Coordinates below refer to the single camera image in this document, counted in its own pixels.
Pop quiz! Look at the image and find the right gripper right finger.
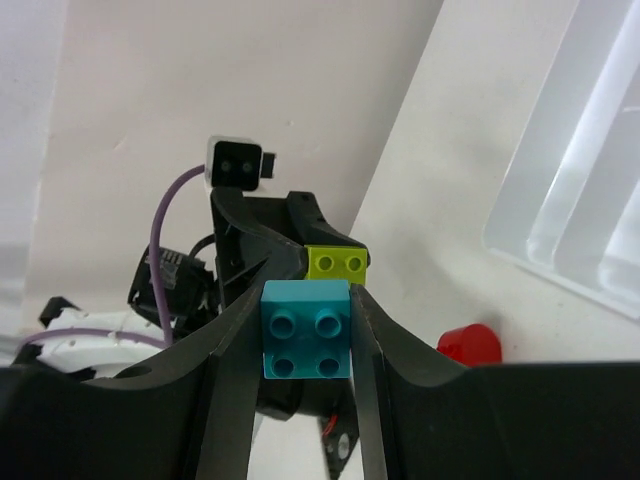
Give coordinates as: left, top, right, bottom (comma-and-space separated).
351, 286, 465, 479

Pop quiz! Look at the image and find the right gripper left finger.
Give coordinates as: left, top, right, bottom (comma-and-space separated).
114, 287, 262, 479

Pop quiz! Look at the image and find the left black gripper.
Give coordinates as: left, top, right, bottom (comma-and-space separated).
127, 187, 368, 325

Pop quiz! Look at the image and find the lime green lego brick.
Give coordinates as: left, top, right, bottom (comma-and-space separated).
305, 245, 369, 285

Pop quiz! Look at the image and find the teal square lego brick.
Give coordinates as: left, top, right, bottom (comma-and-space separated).
260, 280, 351, 380

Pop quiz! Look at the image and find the red round lego brick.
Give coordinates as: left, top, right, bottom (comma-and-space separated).
436, 323, 503, 367

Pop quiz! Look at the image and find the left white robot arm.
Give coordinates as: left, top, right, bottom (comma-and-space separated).
16, 187, 370, 381

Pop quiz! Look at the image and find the white divided sorting tray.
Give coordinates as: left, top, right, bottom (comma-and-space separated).
483, 1, 639, 319

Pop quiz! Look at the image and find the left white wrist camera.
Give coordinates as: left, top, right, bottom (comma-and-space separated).
204, 136, 277, 192

